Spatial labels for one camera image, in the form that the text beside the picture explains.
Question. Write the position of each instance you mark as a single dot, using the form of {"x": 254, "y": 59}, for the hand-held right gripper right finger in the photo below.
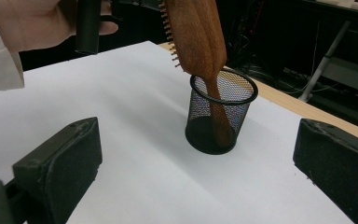
{"x": 338, "y": 165}

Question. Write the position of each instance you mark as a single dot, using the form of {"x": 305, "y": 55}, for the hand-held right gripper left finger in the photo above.
{"x": 59, "y": 171}

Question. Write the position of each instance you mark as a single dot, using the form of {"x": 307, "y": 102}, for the black mesh cup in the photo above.
{"x": 199, "y": 137}

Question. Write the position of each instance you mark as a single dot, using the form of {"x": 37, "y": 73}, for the white paper sheet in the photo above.
{"x": 121, "y": 93}

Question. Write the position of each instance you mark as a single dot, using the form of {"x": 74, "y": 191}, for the desk with white legs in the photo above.
{"x": 324, "y": 60}

